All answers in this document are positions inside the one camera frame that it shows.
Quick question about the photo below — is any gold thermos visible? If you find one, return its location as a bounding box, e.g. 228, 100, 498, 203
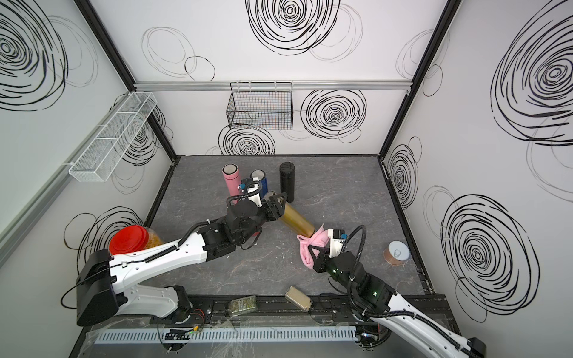
264, 191, 315, 237

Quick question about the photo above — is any black wire basket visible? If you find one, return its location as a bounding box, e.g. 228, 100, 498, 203
225, 81, 294, 131

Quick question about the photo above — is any black thermos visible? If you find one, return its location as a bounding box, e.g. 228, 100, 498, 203
279, 162, 295, 203

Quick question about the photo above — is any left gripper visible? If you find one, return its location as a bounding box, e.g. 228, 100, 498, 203
239, 192, 288, 246

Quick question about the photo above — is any white cable duct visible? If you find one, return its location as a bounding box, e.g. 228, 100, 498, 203
95, 326, 357, 345

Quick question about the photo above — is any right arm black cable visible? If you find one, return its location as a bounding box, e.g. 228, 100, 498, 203
342, 224, 482, 358

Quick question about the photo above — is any pink thermos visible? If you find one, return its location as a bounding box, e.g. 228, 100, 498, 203
222, 163, 243, 196

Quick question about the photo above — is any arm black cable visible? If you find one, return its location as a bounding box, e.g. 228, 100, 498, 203
342, 224, 482, 358
225, 180, 264, 209

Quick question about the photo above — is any red lid snack jar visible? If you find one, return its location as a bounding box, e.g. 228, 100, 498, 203
109, 225, 164, 256

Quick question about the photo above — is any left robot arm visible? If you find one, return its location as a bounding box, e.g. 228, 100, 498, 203
73, 180, 287, 327

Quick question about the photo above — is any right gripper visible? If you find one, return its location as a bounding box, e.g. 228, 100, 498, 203
309, 244, 358, 295

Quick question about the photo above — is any pink microfiber cloth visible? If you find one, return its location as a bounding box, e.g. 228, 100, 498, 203
297, 225, 330, 269

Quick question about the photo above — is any green scouring pad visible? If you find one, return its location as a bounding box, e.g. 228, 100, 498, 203
227, 295, 258, 317

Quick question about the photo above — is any white lid can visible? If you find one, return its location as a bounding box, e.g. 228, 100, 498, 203
383, 241, 411, 266

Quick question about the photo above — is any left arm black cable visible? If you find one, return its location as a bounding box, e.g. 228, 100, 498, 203
225, 180, 264, 209

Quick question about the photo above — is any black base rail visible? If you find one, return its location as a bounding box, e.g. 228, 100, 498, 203
89, 294, 449, 328

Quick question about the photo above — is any blue thermos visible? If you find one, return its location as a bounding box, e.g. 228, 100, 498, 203
250, 169, 268, 198

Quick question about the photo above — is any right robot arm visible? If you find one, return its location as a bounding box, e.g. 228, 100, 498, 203
299, 225, 486, 357

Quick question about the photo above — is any white wire shelf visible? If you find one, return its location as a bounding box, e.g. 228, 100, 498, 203
69, 92, 158, 182

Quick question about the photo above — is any beige sponge block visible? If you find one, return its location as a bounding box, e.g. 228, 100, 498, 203
284, 286, 313, 312

